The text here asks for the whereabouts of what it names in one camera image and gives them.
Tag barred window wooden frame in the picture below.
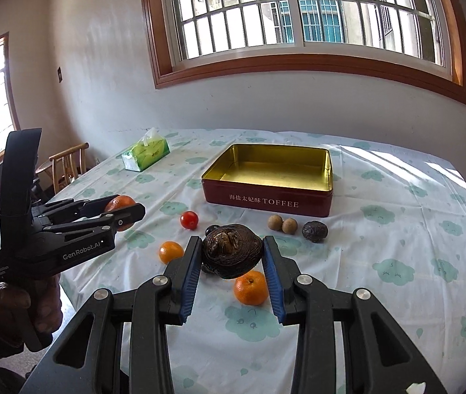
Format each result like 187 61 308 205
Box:
141 0 466 105

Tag small orange kumquat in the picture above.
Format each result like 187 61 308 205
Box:
158 241 184 264

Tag green tissue pack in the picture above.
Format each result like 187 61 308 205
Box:
121 128 170 172

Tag wooden chair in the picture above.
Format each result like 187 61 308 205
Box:
35 142 90 193

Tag dark wrinkled passion fruit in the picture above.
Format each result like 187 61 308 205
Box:
302 221 329 244

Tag red cherry tomato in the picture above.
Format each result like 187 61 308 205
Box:
180 211 199 230

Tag large dark ridged fruit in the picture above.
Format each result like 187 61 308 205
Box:
202 224 263 279

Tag person's left hand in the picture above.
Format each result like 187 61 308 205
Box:
0 275 63 339

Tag mandarin orange with leaf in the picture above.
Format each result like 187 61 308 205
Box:
233 271 268 306

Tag brown longan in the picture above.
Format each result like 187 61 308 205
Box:
267 214 284 231
281 218 298 235

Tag red gold toffee tin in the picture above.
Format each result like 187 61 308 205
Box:
201 143 333 218

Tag cloud pattern tablecloth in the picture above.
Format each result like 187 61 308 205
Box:
55 129 466 393

